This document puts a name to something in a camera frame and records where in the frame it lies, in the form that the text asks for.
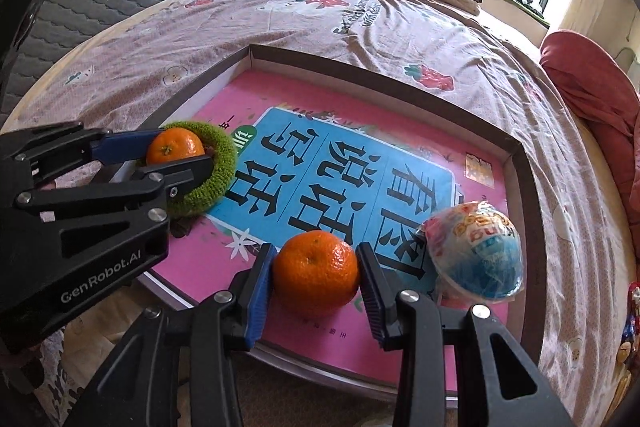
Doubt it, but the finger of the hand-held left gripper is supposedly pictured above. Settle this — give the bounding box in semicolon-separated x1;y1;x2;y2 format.
0;122;166;188
14;154;217;269

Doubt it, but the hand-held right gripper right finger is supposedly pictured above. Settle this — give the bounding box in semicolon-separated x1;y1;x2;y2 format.
354;241;573;427

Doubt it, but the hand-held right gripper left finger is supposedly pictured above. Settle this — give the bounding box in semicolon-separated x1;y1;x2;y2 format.
65;243;278;427

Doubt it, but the orange tangerine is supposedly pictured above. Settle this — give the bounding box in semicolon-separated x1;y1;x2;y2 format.
146;127;207;165
272;230;361;320

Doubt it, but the green fuzzy ring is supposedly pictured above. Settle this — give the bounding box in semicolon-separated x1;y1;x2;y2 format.
135;119;238;218

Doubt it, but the blue and white egg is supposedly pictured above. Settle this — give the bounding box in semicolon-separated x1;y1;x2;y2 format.
422;201;526;305

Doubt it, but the pink box lid tray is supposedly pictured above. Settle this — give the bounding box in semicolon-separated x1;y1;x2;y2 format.
135;43;546;408

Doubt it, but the pink and blue book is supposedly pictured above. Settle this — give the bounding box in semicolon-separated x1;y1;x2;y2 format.
150;72;516;398

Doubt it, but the small colourful doll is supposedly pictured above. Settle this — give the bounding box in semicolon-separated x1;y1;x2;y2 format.
617;282;640;363

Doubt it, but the pink quilted quilt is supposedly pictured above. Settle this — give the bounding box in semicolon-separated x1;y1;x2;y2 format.
539;31;640;228

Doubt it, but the green window seat cushion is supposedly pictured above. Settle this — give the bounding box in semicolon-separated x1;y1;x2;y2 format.
470;0;551;28

